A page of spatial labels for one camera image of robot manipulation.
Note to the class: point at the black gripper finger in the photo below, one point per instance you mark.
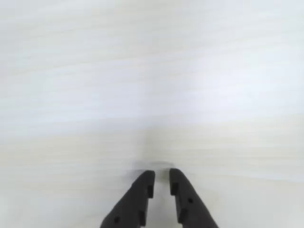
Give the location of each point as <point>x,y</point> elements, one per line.
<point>133,202</point>
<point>187,202</point>

